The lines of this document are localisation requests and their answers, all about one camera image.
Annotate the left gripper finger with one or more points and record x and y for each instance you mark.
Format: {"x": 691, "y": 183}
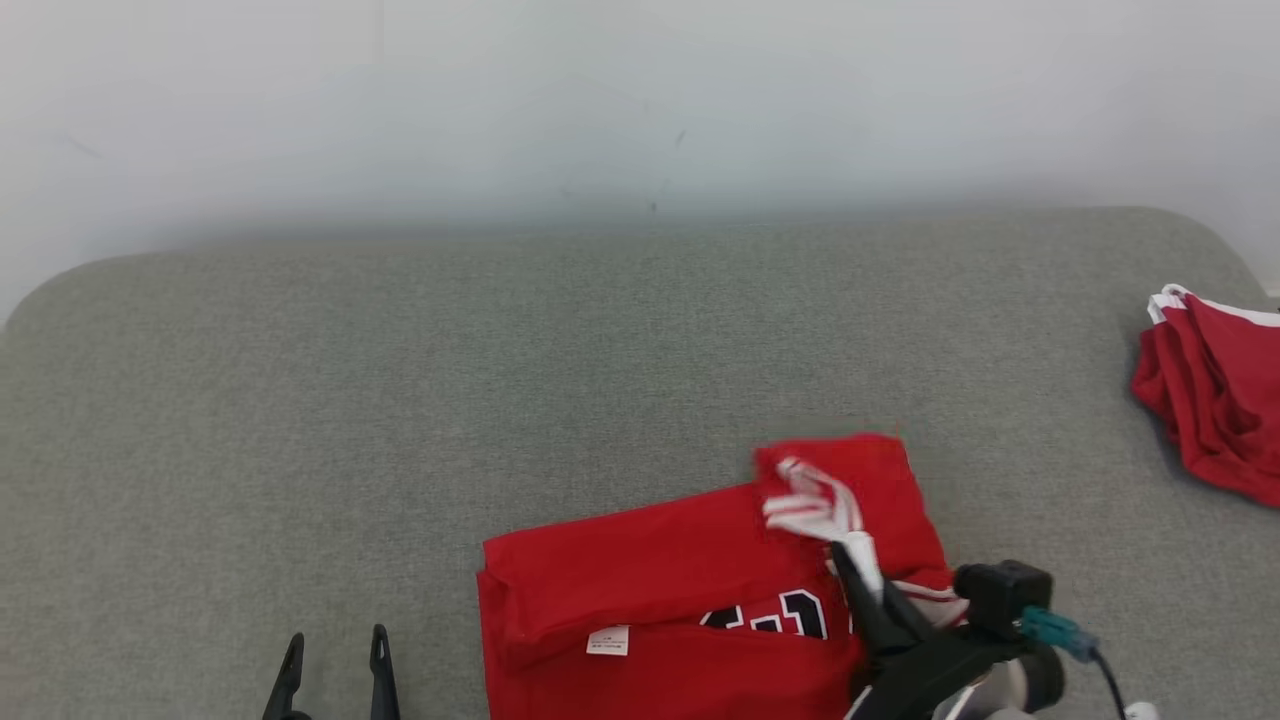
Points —
{"x": 383, "y": 690}
{"x": 288, "y": 695}

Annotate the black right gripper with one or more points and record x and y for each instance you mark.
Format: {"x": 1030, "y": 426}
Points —
{"x": 910, "y": 680}

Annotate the red jersey number 23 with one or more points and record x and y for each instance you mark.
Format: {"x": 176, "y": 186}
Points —
{"x": 650, "y": 560}

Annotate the red shorts white trim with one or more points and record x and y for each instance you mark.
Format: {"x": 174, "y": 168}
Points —
{"x": 1220, "y": 400}

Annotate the grey fabric sofa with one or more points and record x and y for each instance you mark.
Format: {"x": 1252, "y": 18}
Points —
{"x": 400, "y": 400}

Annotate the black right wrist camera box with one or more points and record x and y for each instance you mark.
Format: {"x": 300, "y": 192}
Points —
{"x": 1000, "y": 595}

